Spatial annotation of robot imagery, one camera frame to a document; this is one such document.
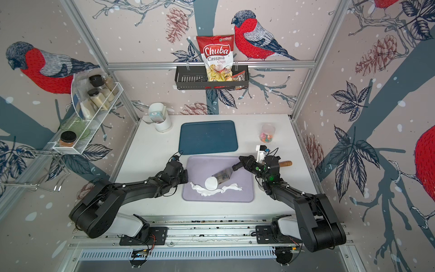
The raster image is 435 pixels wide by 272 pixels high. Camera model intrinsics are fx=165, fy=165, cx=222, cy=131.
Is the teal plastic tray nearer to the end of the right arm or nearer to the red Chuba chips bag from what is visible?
the end of the right arm

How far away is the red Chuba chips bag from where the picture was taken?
794mm

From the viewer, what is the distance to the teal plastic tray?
3.46ft
